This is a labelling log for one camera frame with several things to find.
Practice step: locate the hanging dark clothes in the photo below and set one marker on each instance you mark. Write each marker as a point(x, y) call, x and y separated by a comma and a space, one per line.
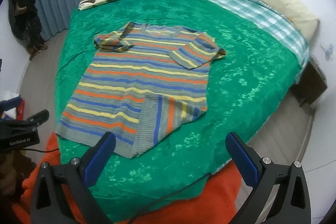
point(26, 25)

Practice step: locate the orange fuzzy blanket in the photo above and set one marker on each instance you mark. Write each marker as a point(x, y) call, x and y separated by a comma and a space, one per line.
point(216, 204)

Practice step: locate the teal checked bed sheet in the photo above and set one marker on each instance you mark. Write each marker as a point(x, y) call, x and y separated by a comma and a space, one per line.
point(271, 21)

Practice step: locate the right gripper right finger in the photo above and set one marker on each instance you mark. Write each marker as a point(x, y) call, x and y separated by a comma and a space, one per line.
point(292, 202)

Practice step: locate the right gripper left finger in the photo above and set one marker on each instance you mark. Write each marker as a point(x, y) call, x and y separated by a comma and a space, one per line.
point(49, 204)

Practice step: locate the dark wooden nightstand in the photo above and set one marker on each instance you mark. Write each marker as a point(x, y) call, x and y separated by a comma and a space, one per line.
point(311, 85)

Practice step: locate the striped knit sweater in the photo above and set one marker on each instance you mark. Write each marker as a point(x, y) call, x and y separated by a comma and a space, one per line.
point(144, 82)

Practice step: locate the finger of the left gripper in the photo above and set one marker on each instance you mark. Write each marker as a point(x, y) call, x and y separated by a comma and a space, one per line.
point(39, 118)
point(12, 103)

